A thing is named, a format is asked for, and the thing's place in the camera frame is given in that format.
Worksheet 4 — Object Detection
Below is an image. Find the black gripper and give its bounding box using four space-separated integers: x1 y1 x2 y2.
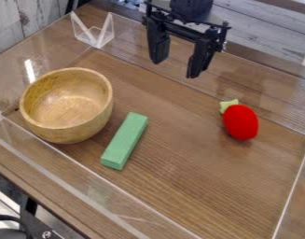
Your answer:
144 0 232 78

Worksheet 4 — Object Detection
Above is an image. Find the brown wooden bowl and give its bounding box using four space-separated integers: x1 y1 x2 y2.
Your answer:
19 67 114 144

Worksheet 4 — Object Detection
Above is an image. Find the green rectangular block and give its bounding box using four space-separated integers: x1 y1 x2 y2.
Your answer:
102 112 148 170

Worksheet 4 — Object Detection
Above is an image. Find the red plush strawberry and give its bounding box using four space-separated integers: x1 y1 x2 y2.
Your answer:
220 99 259 141

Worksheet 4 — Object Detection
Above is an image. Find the clear acrylic corner bracket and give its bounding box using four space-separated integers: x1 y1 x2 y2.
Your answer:
70 12 115 49

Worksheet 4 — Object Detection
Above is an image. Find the clear acrylic tray wall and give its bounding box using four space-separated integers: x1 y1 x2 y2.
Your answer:
0 111 200 239

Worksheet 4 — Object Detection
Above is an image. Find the black metal table frame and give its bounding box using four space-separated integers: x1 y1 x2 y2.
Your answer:
20 197 66 239

